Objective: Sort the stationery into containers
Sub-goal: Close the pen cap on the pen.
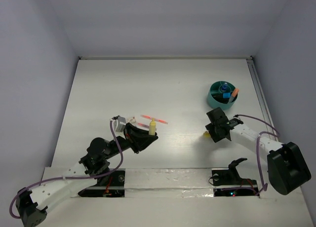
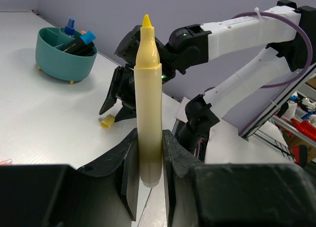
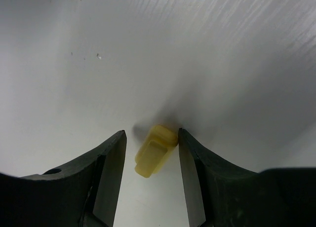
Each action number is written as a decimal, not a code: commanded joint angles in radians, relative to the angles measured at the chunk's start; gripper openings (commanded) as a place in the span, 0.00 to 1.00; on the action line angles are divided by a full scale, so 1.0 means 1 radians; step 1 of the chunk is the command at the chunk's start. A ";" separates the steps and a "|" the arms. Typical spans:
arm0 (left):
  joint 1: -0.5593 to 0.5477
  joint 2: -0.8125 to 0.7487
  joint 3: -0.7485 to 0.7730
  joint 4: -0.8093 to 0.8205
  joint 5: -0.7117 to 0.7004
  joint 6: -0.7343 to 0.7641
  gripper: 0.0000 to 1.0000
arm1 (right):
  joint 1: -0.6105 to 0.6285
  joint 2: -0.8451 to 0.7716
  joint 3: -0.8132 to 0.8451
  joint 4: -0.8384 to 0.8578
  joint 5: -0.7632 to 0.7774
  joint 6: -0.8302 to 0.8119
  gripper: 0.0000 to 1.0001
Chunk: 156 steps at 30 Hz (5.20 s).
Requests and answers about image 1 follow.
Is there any blue black highlighter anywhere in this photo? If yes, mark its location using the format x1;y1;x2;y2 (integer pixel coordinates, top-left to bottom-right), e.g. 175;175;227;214
223;93;231;99

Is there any thin pink purple pen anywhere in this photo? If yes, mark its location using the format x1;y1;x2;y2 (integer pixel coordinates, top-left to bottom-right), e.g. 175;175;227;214
137;123;149;128

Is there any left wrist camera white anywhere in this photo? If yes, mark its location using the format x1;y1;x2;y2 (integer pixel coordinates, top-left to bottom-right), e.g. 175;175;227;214
111;115;126;133

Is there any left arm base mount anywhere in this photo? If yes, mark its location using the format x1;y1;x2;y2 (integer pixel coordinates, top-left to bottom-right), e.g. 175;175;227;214
78;169;125;198

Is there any thin orange pen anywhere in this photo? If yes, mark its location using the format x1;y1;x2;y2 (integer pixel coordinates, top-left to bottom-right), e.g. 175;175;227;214
140;114;168;124

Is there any grey marker orange tip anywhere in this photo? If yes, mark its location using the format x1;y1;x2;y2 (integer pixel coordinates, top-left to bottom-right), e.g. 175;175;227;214
228;93;238;103

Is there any yellow translucent marker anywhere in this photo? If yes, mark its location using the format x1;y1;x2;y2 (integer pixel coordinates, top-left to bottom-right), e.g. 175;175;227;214
149;118;156;136

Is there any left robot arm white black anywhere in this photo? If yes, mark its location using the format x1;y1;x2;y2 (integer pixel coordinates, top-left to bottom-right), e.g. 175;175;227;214
9;118;158;227

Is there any orange marker cap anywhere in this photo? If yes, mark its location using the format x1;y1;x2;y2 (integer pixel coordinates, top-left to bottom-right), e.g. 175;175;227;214
232;88;239;95

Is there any teal round pen holder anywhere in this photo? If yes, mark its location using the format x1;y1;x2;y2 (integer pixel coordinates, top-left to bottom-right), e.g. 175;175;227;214
206;81;239;111

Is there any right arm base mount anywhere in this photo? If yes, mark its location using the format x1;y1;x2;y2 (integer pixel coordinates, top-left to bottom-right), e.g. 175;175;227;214
208;158;259;197

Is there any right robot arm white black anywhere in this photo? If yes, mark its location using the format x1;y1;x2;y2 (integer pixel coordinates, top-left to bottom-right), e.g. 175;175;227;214
205;108;312;195

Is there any yellow marker cap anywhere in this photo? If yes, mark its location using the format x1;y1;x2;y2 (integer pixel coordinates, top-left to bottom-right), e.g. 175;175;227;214
203;132;211;138

